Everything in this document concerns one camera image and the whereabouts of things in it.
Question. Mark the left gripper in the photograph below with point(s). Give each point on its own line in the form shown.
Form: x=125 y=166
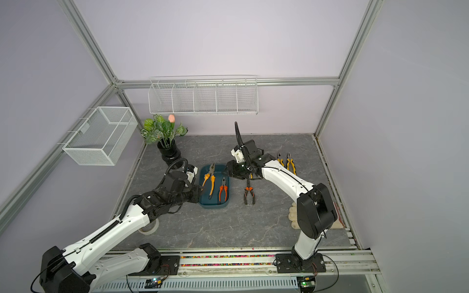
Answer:
x=196 y=193

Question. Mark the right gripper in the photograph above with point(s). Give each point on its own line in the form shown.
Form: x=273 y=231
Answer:
x=231 y=170

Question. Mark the yellow black pliers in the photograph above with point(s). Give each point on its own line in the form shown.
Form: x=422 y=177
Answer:
x=290 y=164
x=280 y=159

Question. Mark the orange handled pliers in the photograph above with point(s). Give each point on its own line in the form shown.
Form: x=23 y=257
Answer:
x=223 y=191

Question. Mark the yellow long nose pliers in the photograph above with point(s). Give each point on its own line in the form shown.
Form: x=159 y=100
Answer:
x=209 y=181

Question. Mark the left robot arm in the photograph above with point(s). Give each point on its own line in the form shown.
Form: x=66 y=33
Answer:
x=78 y=268

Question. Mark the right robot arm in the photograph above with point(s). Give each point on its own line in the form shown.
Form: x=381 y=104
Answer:
x=316 y=212

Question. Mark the teal plastic storage box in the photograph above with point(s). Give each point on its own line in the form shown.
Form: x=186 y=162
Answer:
x=219 y=174

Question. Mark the black vase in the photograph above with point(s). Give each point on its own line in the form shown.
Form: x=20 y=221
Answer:
x=169 y=153

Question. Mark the masking tape roll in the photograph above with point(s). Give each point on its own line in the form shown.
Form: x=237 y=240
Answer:
x=150 y=228

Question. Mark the green artificial plant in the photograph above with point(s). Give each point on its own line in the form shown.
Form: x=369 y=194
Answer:
x=162 y=130

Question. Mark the beige work glove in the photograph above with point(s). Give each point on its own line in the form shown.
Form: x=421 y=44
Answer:
x=293 y=218

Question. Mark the white mesh basket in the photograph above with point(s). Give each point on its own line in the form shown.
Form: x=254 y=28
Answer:
x=102 y=137

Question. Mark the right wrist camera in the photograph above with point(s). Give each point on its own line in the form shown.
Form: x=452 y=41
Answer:
x=237 y=153

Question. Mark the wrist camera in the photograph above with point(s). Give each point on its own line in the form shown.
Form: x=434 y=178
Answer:
x=237 y=153
x=191 y=172

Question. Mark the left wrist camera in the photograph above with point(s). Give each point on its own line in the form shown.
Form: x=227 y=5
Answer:
x=191 y=172

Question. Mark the white wire wall shelf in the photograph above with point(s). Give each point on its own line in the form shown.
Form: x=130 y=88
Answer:
x=209 y=94

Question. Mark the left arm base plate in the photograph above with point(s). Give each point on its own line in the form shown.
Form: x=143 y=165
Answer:
x=163 y=266

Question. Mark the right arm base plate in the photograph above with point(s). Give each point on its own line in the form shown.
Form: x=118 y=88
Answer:
x=291 y=263

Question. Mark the aluminium front rail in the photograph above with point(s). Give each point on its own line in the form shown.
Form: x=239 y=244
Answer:
x=260 y=263

